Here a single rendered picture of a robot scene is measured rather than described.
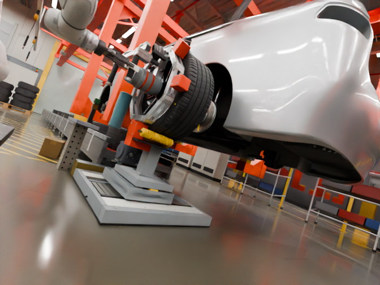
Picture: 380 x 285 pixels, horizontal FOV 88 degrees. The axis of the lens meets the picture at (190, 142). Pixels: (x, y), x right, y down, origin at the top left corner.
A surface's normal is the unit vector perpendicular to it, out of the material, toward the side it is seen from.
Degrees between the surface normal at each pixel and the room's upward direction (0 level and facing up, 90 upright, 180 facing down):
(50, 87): 90
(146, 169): 90
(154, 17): 90
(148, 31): 90
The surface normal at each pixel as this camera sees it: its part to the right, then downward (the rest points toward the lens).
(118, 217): 0.63, 0.16
